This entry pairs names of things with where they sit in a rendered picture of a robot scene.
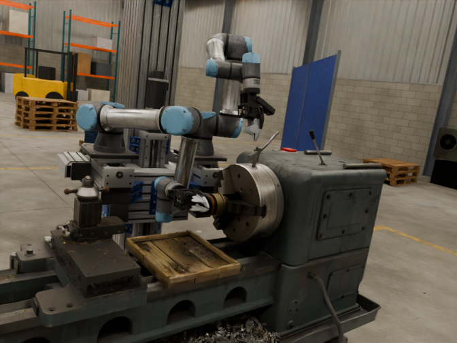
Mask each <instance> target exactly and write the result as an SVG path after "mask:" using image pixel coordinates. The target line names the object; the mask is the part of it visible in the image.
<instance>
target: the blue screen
mask: <svg viewBox="0 0 457 343"><path fill-rule="evenodd" d="M340 58H341V50H338V51H337V54H335V55H332V56H329V57H326V58H324V59H320V60H318V61H314V62H313V61H312V60H310V61H309V63H308V64H306V65H302V66H300V67H296V68H295V67H294V66H293V68H292V77H291V81H290V90H289V94H288V103H287V107H286V115H285V120H284V128H283V133H282V141H281V146H280V149H281V148H291V149H295V150H297V151H305V150H316V147H315V145H314V141H313V140H312V139H311V137H310V135H309V131H310V130H313V132H314V135H315V141H316V143H317V146H318V149H319V150H324V145H325V141H326V134H327V129H328V122H329V118H330V114H331V107H332V102H333V95H334V92H335V84H336V80H337V73H338V68H339V62H340Z"/></svg>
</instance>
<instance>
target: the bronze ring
mask: <svg viewBox="0 0 457 343"><path fill-rule="evenodd" d="M205 198H206V200H207V202H208V204H209V210H208V211H206V212H203V213H204V215H211V216H213V215H216V216H221V215H223V214H224V211H225V207H226V203H225V201H228V199H227V198H226V197H225V196H223V195H222V194H221V193H219V192H217V193H214V194H209V195H205Z"/></svg>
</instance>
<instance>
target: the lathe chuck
mask: <svg viewBox="0 0 457 343"><path fill-rule="evenodd" d="M251 165H252V163H236V164H230V165H229V169H230V172H231V177H232V180H233V185H234V188H235V191H236V192H238V193H239V194H237V195H234V196H230V197H226V198H227V199H228V201H230V200H239V199H240V200H243V201H246V202H248V203H252V204H254V205H257V206H260V207H263V205H265V215H264V216H263V217H261V216H257V215H256V216H246V215H244V214H236V213H233V215H232V217H231V218H230V220H229V222H228V224H227V226H226V227H225V229H224V231H223V233H224V234H225V235H226V236H227V237H228V238H230V239H231V240H233V241H236V242H242V241H247V240H255V239H259V238H262V237H264V236H265V235H267V234H268V232H270V230H271V228H272V227H273V225H274V223H275V220H276V216H277V192H276V189H275V185H274V183H273V181H272V179H271V177H270V175H269V174H268V173H267V171H266V170H265V169H263V168H262V167H261V166H259V165H257V164H256V165H255V167H256V168H257V169H253V168H251V167H249V166H251ZM259 233H261V234H262V235H260V236H258V237H256V238H255V236H256V235H258V234H259Z"/></svg>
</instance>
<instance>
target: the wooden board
mask: <svg viewBox="0 0 457 343"><path fill-rule="evenodd" d="M186 236H187V237H189V238H187V240H185V238H186ZM182 237H185V238H183V239H182ZM178 238H181V239H180V240H179V239H178ZM190 238H191V239H190ZM160 239H162V240H160ZM163 239H164V240H163ZM172 239H173V240H172ZM194 240H196V241H194ZM151 241H153V242H151ZM156 241H157V242H156ZM182 241H183V242H182ZM191 241H192V242H191ZM125 242H126V243H125V248H126V249H127V250H128V251H129V252H130V253H131V254H132V255H133V256H134V257H135V258H136V259H137V260H138V261H139V262H140V263H141V264H142V265H143V266H144V267H145V268H146V269H147V270H148V271H149V272H150V273H151V274H152V275H153V276H154V277H155V278H156V279H157V280H158V281H160V282H161V283H162V284H163V285H164V286H165V287H166V288H167V289H168V290H169V289H174V288H178V287H183V286H187V285H190V284H194V283H195V284H196V283H200V282H205V281H209V280H215V279H218V278H223V277H226V276H232V275H235V274H239V273H240V268H241V264H240V263H239V262H237V261H236V260H234V259H233V258H232V257H230V256H228V255H226V254H225V253H224V252H222V251H221V250H219V249H218V248H216V247H215V246H213V245H212V244H210V243H209V242H208V241H206V240H204V239H203V238H202V237H199V236H198V235H197V234H195V233H194V232H193V231H191V230H189V231H184V232H183V231H178V232H177V233H176V232H171V233H162V234H160V235H159V234H154V235H146V236H139V237H133V238H126V240H125ZM188 242H190V243H189V244H190V246H189V245H188ZM196 242H197V243H198V244H197V243H196ZM178 243H180V244H178ZM181 243H182V244H183V245H182V244H181ZM184 243H186V244H187V245H186V244H184ZM138 244H140V245H138ZM191 244H192V245H193V247H191V246H192V245H191ZM141 245H142V246H141ZM148 245H149V246H148ZM198 245H199V246H198ZM200 245H202V246H203V248H202V246H200ZM138 246H139V247H138ZM147 246H148V247H147ZM183 246H185V247H183ZM140 247H142V248H140ZM204 247H205V248H204ZM193 248H194V249H193ZM196 248H197V249H196ZM206 248H207V249H206ZM139 249H140V250H139ZM190 249H192V250H190ZM209 250H210V252H211V254H210V252H208V251H209ZM198 252H199V253H201V254H199V253H198ZM202 252H204V253H203V254H202ZM205 253H206V254H207V253H209V254H208V255H206V254H205ZM201 255H202V256H201ZM203 255H205V256H203ZM215 255H216V256H215ZM217 256H219V257H218V258H217ZM215 257H216V258H215ZM220 258H221V259H220ZM202 259H204V260H202ZM207 259H208V260H209V261H207ZM211 259H212V260H211ZM210 260H211V261H210ZM217 260H218V261H217ZM213 261H214V262H213ZM219 261H220V262H221V263H220V262H219ZM222 261H224V262H222ZM206 262H207V264H208V265H207V264H206ZM216 262H217V263H216ZM225 262H226V263H228V265H227V264H226V263H225ZM180 263H181V264H180ZM222 263H224V264H226V265H224V264H223V266H220V265H221V264H222ZM156 264H158V265H156ZM189 264H190V265H189ZM168 266H170V267H168ZM176 266H178V267H179V266H180V267H179V270H178V268H177V267H176ZM186 266H187V267H186ZM210 266H211V268H209V267H210ZM189 267H190V268H189ZM164 268H165V269H164ZM182 270H184V271H185V272H184V271H182ZM166 271H167V272H166ZM168 271H169V272H168ZM182 272H183V273H182ZM174 274H175V275H174ZM184 274H186V275H184ZM169 277H170V278H169Z"/></svg>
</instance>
